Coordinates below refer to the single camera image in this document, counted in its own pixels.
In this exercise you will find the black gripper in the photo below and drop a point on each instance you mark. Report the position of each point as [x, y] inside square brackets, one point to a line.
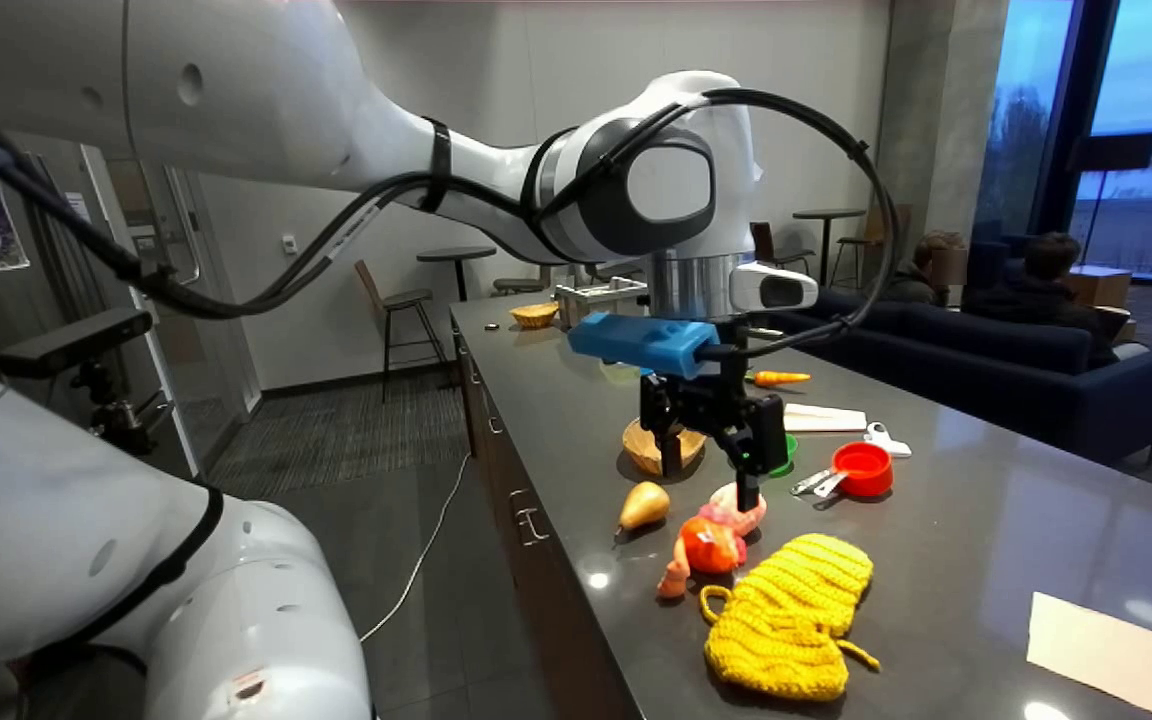
[749, 429]

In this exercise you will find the orange measuring cup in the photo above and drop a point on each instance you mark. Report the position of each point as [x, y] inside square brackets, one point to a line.
[858, 470]

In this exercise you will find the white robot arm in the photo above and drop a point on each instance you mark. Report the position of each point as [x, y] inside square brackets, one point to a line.
[229, 601]

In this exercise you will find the toy pink onion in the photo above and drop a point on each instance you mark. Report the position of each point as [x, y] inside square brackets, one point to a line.
[724, 510]

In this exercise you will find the toy pear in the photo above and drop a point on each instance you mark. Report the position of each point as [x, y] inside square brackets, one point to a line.
[646, 507]

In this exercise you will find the small green bowl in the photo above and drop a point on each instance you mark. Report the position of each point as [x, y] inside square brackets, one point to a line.
[791, 456]

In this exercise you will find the toy orange tomato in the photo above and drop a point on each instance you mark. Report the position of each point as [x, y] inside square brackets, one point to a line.
[715, 549]

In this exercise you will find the toy carrot piece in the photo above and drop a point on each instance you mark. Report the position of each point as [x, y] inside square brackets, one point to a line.
[679, 576]

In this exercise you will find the yellow knitted cloth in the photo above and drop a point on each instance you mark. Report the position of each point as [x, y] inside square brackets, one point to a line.
[782, 629]

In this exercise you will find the seated person left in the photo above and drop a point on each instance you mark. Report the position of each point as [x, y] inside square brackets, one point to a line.
[928, 272]

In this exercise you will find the seated person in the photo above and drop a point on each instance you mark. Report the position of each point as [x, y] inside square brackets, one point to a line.
[1036, 293]
[928, 272]

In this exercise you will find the seated person right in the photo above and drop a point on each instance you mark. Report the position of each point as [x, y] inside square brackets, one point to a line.
[1036, 293]

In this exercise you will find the dark blue sofa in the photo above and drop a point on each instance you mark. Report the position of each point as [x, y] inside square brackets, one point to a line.
[1030, 379]

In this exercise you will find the white paper near edge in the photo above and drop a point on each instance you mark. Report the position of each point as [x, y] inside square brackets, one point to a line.
[1089, 651]

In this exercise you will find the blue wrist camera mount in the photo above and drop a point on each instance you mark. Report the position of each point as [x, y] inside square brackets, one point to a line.
[646, 342]

